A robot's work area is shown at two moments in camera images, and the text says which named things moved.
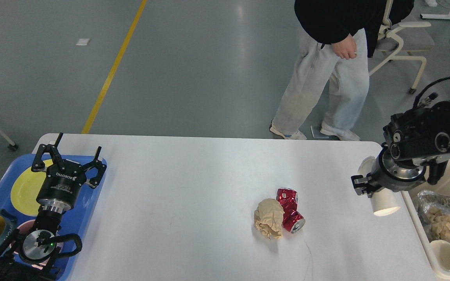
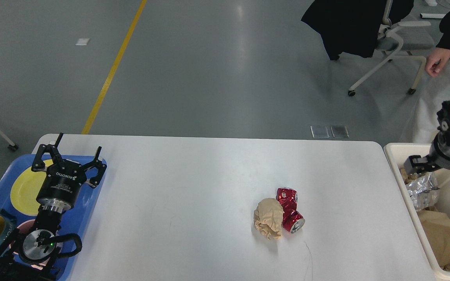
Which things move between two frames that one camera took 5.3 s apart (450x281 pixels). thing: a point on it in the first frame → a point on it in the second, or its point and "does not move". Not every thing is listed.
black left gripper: x=61 y=188 does not move
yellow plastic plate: x=25 y=190 does not move
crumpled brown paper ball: x=268 y=218 does not move
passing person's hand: x=345 y=48 → x=436 y=60
